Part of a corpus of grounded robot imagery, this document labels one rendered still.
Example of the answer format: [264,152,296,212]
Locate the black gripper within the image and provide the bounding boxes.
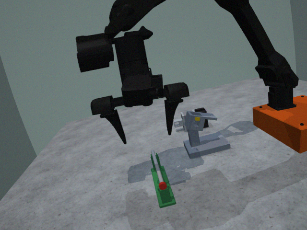
[91,60,189,144]

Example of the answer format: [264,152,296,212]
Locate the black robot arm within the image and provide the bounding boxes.
[76,0,299,111]

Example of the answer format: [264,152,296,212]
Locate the grey tapered pin with red cap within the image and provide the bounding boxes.
[151,150,167,190]

